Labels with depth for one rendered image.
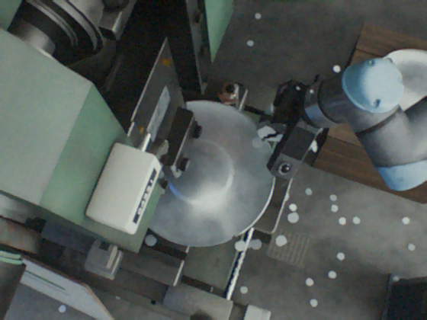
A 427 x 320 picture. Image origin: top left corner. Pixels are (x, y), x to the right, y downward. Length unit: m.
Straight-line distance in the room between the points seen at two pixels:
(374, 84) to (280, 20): 1.34
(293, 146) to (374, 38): 0.83
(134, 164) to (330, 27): 1.65
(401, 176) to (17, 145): 0.56
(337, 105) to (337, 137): 0.75
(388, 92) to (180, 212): 0.47
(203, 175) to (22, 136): 0.68
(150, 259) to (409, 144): 0.57
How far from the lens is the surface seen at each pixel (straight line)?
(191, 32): 0.67
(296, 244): 1.64
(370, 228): 1.85
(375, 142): 0.78
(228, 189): 1.02
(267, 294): 1.78
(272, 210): 1.02
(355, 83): 0.74
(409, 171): 0.79
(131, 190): 0.47
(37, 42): 0.53
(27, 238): 1.24
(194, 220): 1.01
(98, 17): 0.49
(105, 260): 1.06
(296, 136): 0.88
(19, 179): 0.38
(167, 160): 0.84
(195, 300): 1.14
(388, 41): 1.67
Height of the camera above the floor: 1.78
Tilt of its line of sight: 75 degrees down
